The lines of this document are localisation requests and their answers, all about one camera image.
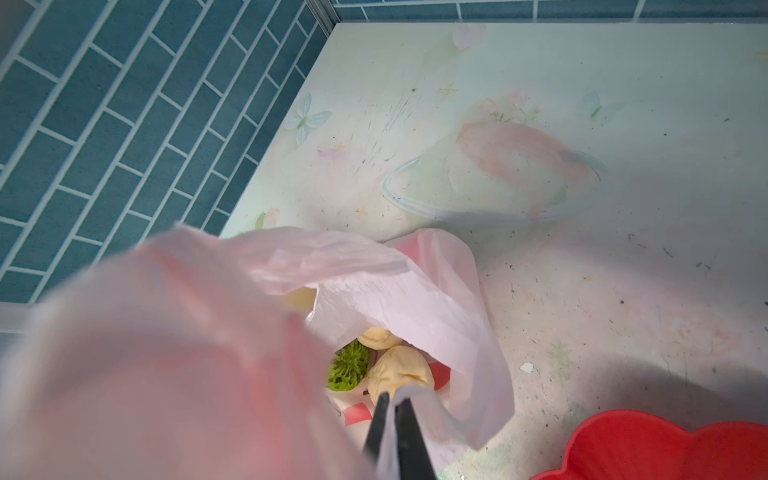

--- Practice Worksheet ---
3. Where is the large cream fake bun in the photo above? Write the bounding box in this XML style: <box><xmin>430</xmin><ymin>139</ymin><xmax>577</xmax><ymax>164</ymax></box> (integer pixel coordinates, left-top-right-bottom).
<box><xmin>367</xmin><ymin>345</ymin><xmax>435</xmax><ymax>406</ymax></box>

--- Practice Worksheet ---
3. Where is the red flower-shaped plate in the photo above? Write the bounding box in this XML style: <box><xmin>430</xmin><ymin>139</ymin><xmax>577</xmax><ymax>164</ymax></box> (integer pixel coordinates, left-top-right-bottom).
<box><xmin>536</xmin><ymin>410</ymin><xmax>767</xmax><ymax>479</ymax></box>

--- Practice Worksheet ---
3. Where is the pink plastic bag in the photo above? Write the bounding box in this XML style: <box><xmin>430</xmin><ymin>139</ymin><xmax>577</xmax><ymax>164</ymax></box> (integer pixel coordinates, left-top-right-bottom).
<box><xmin>1</xmin><ymin>227</ymin><xmax>514</xmax><ymax>479</ymax></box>

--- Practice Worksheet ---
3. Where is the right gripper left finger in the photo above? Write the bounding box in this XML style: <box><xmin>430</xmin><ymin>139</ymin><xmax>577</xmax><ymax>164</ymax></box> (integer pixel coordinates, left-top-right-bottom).
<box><xmin>364</xmin><ymin>392</ymin><xmax>390</xmax><ymax>462</ymax></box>

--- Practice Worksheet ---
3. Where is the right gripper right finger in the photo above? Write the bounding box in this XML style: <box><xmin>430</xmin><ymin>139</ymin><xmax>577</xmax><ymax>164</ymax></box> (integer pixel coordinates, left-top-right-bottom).
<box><xmin>395</xmin><ymin>399</ymin><xmax>437</xmax><ymax>480</ymax></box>

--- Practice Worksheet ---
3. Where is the small cream fake bun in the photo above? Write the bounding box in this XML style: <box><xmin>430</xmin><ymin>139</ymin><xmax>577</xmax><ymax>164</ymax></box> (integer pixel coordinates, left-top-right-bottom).
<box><xmin>357</xmin><ymin>327</ymin><xmax>403</xmax><ymax>351</ymax></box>

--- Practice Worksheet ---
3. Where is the green fake fruit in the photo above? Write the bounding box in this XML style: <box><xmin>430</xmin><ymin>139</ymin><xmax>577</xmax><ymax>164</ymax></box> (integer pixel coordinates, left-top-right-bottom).
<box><xmin>326</xmin><ymin>340</ymin><xmax>370</xmax><ymax>392</ymax></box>

